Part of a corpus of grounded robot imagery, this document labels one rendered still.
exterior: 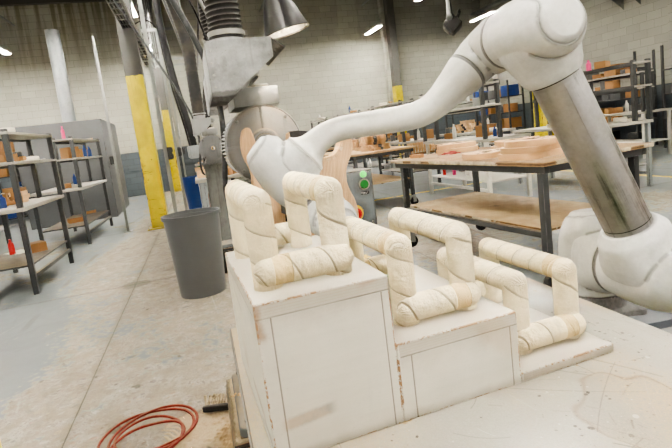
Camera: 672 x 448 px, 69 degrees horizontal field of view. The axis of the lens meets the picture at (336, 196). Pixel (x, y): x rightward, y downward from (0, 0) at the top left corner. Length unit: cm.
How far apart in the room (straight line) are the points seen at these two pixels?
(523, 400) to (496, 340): 7
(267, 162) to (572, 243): 81
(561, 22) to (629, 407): 66
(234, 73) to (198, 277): 316
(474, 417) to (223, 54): 103
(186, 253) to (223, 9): 302
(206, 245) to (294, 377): 376
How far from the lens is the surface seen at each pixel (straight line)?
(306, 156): 104
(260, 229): 52
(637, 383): 70
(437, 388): 61
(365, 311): 53
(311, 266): 52
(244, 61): 133
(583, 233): 138
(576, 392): 66
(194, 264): 429
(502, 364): 65
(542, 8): 102
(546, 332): 71
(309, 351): 53
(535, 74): 107
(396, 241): 57
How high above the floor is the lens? 126
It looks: 8 degrees down
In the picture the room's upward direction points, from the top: 7 degrees counter-clockwise
